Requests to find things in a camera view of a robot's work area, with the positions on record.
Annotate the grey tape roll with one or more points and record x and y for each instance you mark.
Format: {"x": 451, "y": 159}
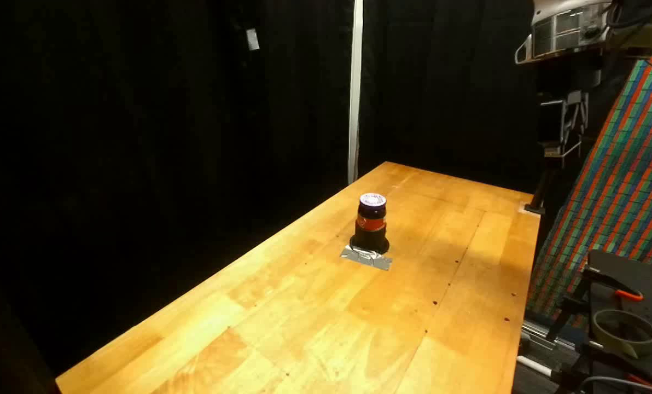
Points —
{"x": 624, "y": 329}

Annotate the black metal stand frame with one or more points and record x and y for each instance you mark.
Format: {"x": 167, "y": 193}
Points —
{"x": 559, "y": 139}

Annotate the small white tag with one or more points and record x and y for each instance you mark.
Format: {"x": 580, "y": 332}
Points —
{"x": 251, "y": 39}

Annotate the white vertical pole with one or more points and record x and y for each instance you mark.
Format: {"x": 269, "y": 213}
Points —
{"x": 354, "y": 88}

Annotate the multicoloured striped panel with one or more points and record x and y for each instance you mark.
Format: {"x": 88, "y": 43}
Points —
{"x": 627, "y": 188}

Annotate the dark glass jar red label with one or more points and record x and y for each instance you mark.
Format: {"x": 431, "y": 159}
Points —
{"x": 371, "y": 216}

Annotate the black curtain backdrop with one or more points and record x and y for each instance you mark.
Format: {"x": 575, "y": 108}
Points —
{"x": 158, "y": 144}

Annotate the silver equipment box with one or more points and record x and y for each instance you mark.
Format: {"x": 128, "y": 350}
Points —
{"x": 569, "y": 23}

